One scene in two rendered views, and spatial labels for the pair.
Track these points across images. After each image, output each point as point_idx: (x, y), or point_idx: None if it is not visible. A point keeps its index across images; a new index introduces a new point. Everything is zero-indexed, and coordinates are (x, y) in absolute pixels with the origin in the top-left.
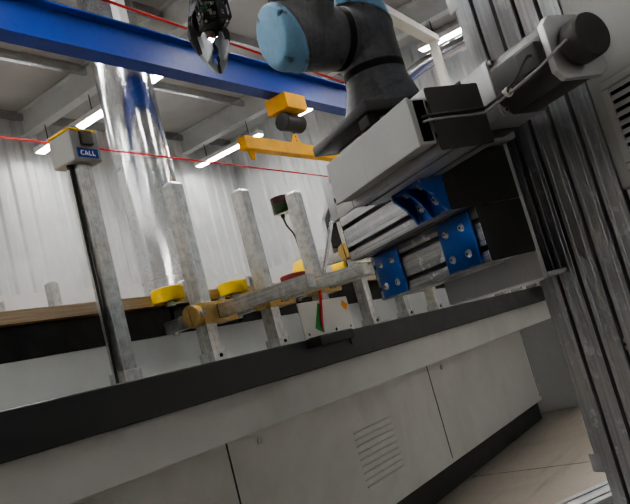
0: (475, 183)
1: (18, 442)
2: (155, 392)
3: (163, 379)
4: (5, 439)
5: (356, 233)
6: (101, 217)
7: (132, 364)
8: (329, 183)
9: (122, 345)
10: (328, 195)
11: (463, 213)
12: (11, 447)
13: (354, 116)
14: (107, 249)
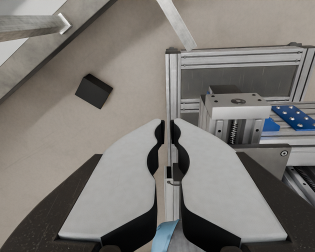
0: None
1: (29, 77)
2: (82, 28)
3: (86, 23)
4: (25, 80)
5: (201, 115)
6: None
7: (65, 27)
8: (210, 117)
9: (56, 31)
10: (208, 107)
11: None
12: (28, 78)
13: None
14: (17, 32)
